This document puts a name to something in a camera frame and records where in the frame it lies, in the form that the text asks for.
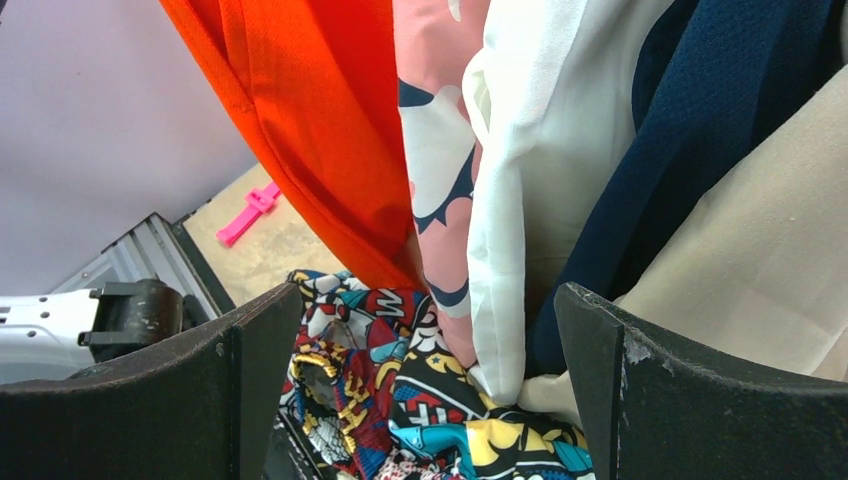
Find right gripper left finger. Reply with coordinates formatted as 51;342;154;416
1;283;301;479

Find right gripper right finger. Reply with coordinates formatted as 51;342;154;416
555;283;847;479

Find colourful comic print shorts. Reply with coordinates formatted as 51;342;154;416
280;270;595;479

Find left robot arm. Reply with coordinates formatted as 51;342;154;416
1;279;184;385

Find beige shorts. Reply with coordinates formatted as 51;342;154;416
516;66;848;425

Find white shorts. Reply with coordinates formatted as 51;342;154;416
462;0;668;405

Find navy blue shorts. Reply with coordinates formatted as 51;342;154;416
526;0;846;378

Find orange shorts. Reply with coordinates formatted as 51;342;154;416
163;1;423;288

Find pink patterned shorts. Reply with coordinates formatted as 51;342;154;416
392;1;489;367

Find pink plastic clip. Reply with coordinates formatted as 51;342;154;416
215;182;281;247

